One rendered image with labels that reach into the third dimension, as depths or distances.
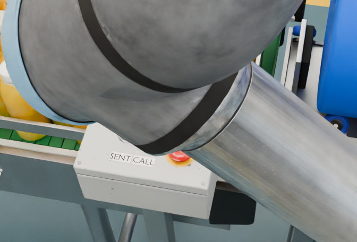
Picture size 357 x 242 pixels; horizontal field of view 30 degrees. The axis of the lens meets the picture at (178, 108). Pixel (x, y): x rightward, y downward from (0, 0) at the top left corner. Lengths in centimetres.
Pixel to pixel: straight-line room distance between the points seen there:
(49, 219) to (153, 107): 180
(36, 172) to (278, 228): 103
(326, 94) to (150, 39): 73
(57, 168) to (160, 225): 23
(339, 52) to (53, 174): 58
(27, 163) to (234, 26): 97
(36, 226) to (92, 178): 122
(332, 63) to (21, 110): 53
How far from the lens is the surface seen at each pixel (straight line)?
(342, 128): 118
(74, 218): 219
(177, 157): 96
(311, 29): 120
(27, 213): 223
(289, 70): 129
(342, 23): 100
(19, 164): 129
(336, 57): 101
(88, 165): 98
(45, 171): 128
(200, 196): 97
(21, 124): 120
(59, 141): 125
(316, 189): 51
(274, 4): 34
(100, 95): 41
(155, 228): 118
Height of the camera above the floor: 193
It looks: 55 degrees down
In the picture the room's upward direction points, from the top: 5 degrees counter-clockwise
